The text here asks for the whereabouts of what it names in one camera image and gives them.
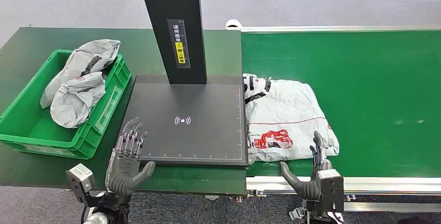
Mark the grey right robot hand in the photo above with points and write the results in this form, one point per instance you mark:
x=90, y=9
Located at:
x=305, y=188

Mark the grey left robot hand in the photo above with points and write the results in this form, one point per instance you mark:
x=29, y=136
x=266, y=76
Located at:
x=124, y=176

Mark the dark green table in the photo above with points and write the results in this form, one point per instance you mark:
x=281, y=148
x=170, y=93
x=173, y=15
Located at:
x=34, y=38

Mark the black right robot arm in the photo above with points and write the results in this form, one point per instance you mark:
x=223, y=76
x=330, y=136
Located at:
x=320, y=217

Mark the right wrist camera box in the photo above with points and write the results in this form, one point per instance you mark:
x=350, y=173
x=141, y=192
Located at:
x=330, y=189

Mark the green conveyor belt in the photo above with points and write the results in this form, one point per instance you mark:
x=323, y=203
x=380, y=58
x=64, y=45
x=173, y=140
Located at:
x=372, y=95

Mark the green plastic crate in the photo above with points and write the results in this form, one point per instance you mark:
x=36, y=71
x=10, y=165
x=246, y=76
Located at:
x=31, y=129

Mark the thin aluminium conveyor rail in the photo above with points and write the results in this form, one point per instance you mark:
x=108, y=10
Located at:
x=327, y=28

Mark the white package with red print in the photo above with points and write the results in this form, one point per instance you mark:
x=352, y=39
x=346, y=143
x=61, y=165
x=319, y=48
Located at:
x=286, y=112

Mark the grey conveyor bracket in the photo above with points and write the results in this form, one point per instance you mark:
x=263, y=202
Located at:
x=297, y=214

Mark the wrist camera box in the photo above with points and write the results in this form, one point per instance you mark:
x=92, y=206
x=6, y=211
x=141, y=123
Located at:
x=330, y=189
x=80, y=178

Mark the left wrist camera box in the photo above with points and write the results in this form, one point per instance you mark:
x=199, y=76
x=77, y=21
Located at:
x=80, y=178

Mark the crumpled grey package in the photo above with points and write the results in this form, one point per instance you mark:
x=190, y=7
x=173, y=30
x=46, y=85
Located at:
x=74, y=102

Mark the black scanner column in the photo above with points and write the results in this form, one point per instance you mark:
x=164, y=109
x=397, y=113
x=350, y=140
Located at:
x=172, y=5

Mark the grey package with black stripe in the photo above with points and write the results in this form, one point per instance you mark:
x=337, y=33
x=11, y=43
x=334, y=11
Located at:
x=79, y=64

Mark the aluminium conveyor side rail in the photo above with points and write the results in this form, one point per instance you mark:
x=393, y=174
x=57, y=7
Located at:
x=379, y=185

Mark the black scanner base plate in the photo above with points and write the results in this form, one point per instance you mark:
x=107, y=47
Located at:
x=193, y=136

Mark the black yellow column label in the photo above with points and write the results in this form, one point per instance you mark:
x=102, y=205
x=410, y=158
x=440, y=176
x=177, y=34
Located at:
x=179, y=43

